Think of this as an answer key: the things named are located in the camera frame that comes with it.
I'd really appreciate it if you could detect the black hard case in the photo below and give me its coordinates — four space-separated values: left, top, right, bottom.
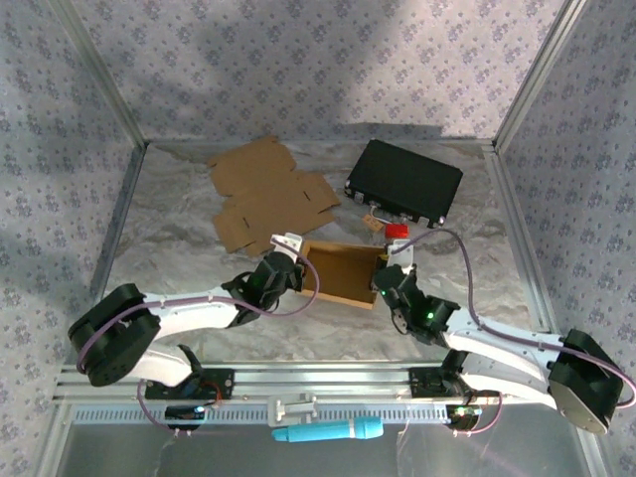
343 138 464 230

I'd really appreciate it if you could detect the light blue pen tool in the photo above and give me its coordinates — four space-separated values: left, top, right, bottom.
271 415 385 443

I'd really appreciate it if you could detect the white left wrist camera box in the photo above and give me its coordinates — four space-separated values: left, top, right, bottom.
269 232 304 254

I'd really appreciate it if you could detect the thin aluminium table edge rail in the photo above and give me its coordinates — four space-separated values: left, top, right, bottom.
145 136 498 148

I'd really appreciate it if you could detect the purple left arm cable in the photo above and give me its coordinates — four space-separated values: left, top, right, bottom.
77 246 322 438

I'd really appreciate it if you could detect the aluminium rail with arm bases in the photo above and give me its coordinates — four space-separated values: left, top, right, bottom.
52 361 595 402

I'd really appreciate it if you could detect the aluminium corner post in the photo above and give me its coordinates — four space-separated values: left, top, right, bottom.
49 0 150 148
490 0 591 153

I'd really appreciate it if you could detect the aluminium table side rail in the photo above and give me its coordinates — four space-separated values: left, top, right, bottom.
481 146 568 363

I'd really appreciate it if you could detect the shiny metal sheet panel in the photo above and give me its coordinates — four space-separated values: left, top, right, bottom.
37 401 605 477

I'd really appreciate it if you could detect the grey table side rail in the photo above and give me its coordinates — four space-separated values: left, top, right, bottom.
64 143 149 367

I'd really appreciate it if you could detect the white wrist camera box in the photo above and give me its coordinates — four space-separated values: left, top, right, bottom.
269 232 304 254
386 238 416 273

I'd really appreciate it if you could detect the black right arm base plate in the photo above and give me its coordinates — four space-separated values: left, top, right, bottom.
409 367 501 398

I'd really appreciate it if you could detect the black controller board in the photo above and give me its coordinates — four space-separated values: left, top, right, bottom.
165 404 208 431
445 404 484 431

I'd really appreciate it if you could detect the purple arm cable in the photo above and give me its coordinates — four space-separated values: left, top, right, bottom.
77 246 322 438
397 228 636 438

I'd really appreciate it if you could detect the grey clamp bracket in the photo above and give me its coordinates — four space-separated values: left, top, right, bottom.
266 392 319 427

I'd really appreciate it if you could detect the black left controller board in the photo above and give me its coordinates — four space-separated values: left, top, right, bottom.
165 404 208 431

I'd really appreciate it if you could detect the brown cardboard box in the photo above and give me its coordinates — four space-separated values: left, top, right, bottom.
295 240 387 310
206 135 343 258

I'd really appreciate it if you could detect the grey slotted cable duct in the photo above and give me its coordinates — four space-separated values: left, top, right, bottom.
72 402 451 427

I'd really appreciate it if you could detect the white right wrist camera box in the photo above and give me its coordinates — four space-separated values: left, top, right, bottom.
386 238 416 273

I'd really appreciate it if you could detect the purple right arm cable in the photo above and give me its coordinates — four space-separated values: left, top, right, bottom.
397 228 636 438

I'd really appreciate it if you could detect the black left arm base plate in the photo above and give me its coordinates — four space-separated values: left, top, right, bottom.
144 368 235 401

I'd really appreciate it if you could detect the black right controller board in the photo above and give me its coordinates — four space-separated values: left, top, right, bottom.
445 404 484 431

